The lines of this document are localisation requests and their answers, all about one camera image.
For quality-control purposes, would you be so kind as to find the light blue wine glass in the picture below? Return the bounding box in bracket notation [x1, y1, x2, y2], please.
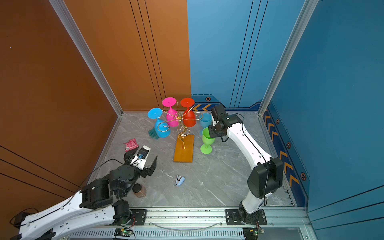
[200, 113, 212, 135]

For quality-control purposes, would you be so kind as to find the green wine glass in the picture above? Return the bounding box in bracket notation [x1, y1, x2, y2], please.
[200, 128, 215, 155]

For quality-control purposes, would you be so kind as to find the red wine glass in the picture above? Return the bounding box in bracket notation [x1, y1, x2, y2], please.
[181, 98, 196, 127]

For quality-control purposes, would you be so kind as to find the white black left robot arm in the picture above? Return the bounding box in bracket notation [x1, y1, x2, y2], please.
[13, 146, 157, 240]

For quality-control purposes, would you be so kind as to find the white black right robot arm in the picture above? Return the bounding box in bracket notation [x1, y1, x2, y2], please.
[209, 106, 283, 225]

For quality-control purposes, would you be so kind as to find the orange wooden rack base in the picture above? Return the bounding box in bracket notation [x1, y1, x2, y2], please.
[174, 135, 195, 163]

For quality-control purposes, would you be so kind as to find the magenta wine glass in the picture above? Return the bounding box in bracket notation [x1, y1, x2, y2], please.
[162, 97, 179, 128]

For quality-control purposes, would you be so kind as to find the pink snack packet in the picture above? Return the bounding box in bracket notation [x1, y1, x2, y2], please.
[125, 139, 139, 152]

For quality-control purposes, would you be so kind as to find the teal rubber glove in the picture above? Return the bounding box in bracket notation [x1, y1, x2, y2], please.
[148, 128, 159, 140]

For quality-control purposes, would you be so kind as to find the brown jar black lid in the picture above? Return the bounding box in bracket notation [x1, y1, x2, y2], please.
[132, 183, 147, 198]

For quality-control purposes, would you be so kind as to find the light blue stapler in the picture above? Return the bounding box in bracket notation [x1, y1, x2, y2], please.
[175, 175, 185, 187]

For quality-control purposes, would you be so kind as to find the green circuit board left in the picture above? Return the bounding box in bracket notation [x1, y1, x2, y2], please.
[114, 228, 135, 238]

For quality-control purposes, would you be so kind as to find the green circuit board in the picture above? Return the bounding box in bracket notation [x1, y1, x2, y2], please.
[243, 228, 265, 240]
[114, 228, 135, 238]

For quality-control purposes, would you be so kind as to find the green circuit board right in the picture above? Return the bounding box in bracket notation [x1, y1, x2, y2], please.
[243, 228, 265, 240]

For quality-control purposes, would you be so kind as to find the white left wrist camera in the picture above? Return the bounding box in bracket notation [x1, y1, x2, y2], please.
[130, 146, 151, 170]

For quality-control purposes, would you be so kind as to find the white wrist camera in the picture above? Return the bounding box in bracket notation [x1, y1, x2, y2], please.
[211, 104, 228, 126]
[130, 146, 151, 170]

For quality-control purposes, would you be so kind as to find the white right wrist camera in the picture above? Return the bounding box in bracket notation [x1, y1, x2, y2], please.
[211, 104, 228, 126]

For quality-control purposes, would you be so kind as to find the gold wire glass rack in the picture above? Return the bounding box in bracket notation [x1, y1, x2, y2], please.
[163, 100, 202, 137]

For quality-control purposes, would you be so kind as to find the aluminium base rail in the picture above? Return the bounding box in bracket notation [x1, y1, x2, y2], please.
[59, 207, 317, 240]

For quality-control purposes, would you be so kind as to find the aluminium corner post left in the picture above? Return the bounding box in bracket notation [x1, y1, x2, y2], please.
[49, 0, 124, 118]

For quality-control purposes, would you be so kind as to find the aluminium corner post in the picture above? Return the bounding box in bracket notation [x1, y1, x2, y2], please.
[49, 0, 124, 118]
[258, 0, 319, 117]

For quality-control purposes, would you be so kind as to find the aluminium corner post right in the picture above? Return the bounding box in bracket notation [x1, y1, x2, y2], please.
[258, 0, 319, 117]

